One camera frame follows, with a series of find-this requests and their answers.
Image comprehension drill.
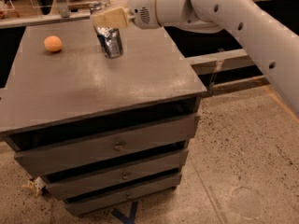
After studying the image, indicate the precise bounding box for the top grey drawer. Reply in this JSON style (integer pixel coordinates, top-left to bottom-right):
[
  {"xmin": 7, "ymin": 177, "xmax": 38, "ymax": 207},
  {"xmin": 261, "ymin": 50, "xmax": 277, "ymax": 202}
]
[{"xmin": 14, "ymin": 114, "xmax": 198, "ymax": 176}]

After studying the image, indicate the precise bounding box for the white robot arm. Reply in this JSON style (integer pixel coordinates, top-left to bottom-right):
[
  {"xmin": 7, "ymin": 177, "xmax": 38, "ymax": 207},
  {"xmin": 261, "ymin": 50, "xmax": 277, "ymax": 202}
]
[{"xmin": 91, "ymin": 0, "xmax": 299, "ymax": 115}]

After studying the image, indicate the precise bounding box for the silver blue redbull can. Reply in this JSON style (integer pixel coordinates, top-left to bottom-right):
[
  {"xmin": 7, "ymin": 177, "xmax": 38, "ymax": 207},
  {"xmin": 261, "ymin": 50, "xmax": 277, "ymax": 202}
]
[{"xmin": 89, "ymin": 0, "xmax": 123, "ymax": 59}]

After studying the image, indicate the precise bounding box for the grey drawer cabinet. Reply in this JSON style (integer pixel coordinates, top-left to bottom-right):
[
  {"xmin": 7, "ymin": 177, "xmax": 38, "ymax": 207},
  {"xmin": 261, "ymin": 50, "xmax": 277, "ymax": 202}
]
[{"xmin": 0, "ymin": 21, "xmax": 205, "ymax": 205}]

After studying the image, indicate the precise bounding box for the middle grey drawer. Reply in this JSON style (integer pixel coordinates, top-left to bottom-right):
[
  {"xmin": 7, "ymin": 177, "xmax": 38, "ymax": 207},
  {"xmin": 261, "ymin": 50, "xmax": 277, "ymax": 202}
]
[{"xmin": 46, "ymin": 148, "xmax": 188, "ymax": 200}]

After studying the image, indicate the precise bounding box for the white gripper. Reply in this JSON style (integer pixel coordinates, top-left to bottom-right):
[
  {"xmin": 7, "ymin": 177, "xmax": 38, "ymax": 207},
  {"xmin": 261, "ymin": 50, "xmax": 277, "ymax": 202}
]
[{"xmin": 91, "ymin": 0, "xmax": 161, "ymax": 29}]

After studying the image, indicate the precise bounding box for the yellow white floor scrap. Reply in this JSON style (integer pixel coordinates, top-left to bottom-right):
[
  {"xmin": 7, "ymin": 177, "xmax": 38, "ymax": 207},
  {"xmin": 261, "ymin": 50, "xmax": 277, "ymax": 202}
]
[{"xmin": 22, "ymin": 176, "xmax": 46, "ymax": 197}]

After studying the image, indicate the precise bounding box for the orange ball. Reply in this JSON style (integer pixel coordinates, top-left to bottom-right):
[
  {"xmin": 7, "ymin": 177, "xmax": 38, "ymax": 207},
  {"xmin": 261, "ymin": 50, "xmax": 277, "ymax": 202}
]
[{"xmin": 44, "ymin": 35, "xmax": 63, "ymax": 52}]

